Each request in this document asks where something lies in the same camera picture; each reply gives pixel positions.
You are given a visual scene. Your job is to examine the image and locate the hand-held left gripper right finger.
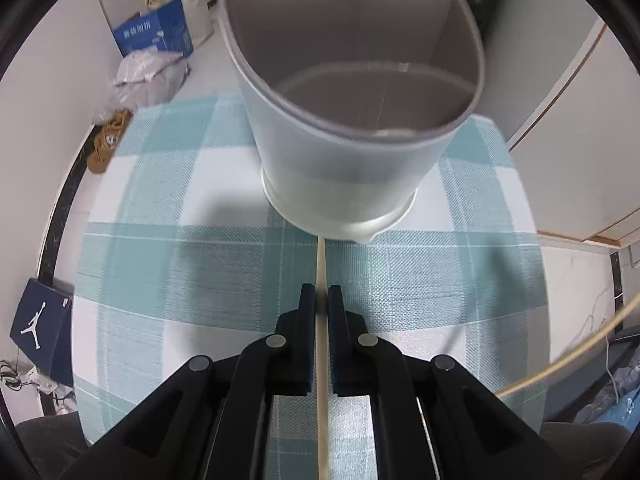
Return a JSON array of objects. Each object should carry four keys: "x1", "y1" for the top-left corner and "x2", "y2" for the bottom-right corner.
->
[{"x1": 327, "y1": 284, "x2": 581, "y2": 480}]

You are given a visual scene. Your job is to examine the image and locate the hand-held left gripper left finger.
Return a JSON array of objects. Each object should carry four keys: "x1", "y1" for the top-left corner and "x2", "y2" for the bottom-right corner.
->
[{"x1": 62, "y1": 282, "x2": 317, "y2": 480}]

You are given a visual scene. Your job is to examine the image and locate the light wooden chopstick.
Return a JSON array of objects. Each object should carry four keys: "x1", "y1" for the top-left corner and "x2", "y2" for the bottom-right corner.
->
[{"x1": 315, "y1": 236, "x2": 328, "y2": 480}]

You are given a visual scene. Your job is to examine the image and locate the white grey utensil holder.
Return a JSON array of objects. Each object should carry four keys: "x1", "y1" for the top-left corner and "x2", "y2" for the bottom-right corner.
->
[{"x1": 212, "y1": 0, "x2": 487, "y2": 241}]

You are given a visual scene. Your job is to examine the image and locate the white power strip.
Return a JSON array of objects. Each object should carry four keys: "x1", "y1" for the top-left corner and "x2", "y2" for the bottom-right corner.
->
[{"x1": 27, "y1": 367, "x2": 58, "y2": 396}]

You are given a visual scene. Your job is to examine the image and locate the navy shoe box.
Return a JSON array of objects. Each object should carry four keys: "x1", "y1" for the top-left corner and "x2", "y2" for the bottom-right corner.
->
[{"x1": 9, "y1": 277, "x2": 76, "y2": 388}]

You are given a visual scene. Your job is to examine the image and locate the brown slipper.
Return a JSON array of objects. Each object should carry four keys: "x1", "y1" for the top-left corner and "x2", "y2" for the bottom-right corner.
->
[
  {"x1": 102, "y1": 109, "x2": 135, "y2": 136},
  {"x1": 86, "y1": 125, "x2": 126, "y2": 175}
]

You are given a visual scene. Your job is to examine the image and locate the blue cloth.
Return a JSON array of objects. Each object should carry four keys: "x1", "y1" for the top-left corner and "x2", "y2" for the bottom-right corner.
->
[{"x1": 572, "y1": 350, "x2": 640, "y2": 423}]

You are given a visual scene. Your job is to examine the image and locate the person's left leg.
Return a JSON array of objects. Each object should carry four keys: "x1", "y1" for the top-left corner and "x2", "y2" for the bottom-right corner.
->
[{"x1": 15, "y1": 412, "x2": 98, "y2": 480}]

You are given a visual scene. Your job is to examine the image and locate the grey plastic bag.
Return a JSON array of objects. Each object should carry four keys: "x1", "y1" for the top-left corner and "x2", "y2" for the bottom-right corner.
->
[{"x1": 92, "y1": 62, "x2": 193, "y2": 123}]

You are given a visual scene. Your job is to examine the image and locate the white wardrobe with wooden trim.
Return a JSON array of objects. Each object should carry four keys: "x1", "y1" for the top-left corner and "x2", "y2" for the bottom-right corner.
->
[{"x1": 505, "y1": 15, "x2": 640, "y2": 251}]

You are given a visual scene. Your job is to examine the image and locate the white plastic bag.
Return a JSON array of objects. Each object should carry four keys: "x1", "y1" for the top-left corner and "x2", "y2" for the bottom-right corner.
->
[{"x1": 114, "y1": 47, "x2": 188, "y2": 86}]

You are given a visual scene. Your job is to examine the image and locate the white sack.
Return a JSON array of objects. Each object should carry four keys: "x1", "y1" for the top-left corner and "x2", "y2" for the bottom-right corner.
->
[{"x1": 181, "y1": 0, "x2": 215, "y2": 48}]

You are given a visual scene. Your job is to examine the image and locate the blue cardboard box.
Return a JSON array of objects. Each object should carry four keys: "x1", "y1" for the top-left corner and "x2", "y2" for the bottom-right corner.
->
[{"x1": 112, "y1": 0, "x2": 195, "y2": 58}]

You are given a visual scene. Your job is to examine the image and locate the thin beige hose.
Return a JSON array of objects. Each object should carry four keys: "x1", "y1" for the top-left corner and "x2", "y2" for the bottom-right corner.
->
[{"x1": 495, "y1": 292, "x2": 640, "y2": 398}]

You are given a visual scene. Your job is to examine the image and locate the white cable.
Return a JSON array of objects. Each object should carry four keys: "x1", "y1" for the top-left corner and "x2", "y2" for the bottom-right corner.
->
[{"x1": 582, "y1": 290, "x2": 621, "y2": 406}]

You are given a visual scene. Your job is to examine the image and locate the black cables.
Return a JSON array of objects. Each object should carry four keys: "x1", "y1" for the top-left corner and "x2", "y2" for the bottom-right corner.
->
[{"x1": 0, "y1": 359, "x2": 31, "y2": 391}]

